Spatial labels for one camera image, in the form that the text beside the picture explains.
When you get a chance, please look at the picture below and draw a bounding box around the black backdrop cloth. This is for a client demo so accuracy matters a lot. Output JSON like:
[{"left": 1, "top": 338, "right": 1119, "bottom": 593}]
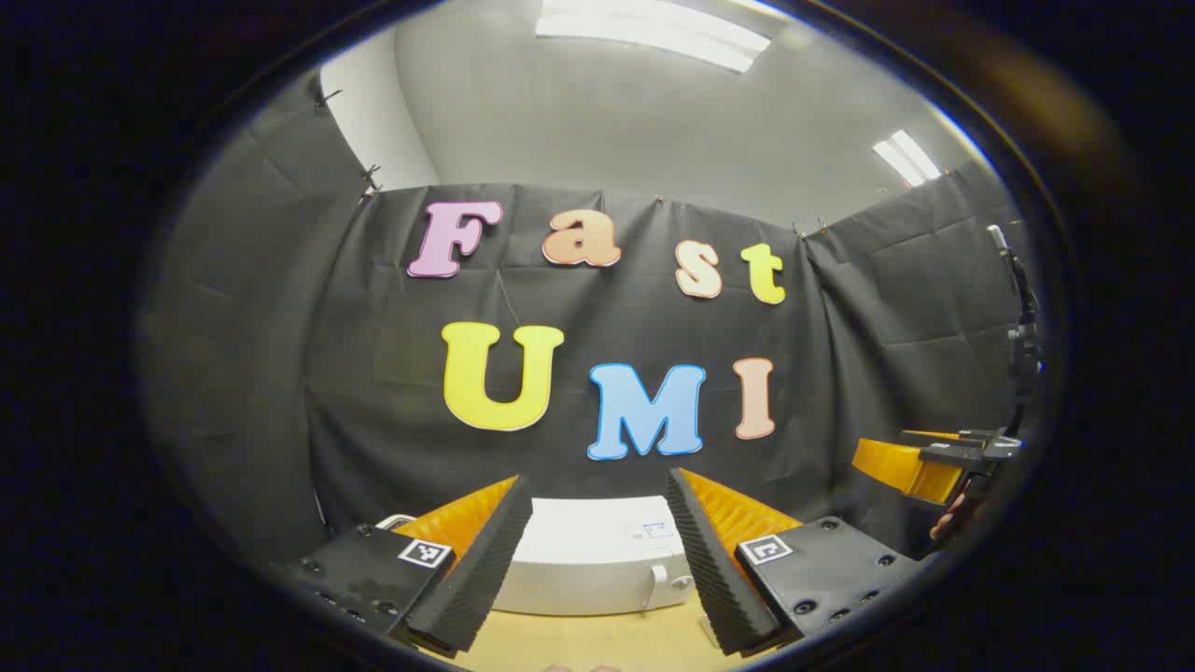
[{"left": 140, "top": 70, "right": 1039, "bottom": 572}]

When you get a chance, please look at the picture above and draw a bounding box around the white microwave oven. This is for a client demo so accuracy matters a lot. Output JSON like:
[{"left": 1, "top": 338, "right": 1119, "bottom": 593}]
[{"left": 493, "top": 497, "right": 697, "bottom": 617}]

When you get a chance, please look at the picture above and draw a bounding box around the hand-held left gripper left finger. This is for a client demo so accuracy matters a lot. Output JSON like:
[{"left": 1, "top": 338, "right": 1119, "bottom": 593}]
[{"left": 275, "top": 474, "right": 535, "bottom": 659}]

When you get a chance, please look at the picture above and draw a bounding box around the ceiling light panel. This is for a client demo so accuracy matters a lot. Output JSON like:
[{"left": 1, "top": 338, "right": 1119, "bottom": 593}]
[
  {"left": 535, "top": 0, "right": 773, "bottom": 74},
  {"left": 873, "top": 129, "right": 943, "bottom": 188}
]

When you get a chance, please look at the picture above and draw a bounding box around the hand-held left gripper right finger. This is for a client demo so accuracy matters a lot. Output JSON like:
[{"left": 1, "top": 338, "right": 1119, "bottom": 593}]
[{"left": 665, "top": 467, "right": 921, "bottom": 659}]

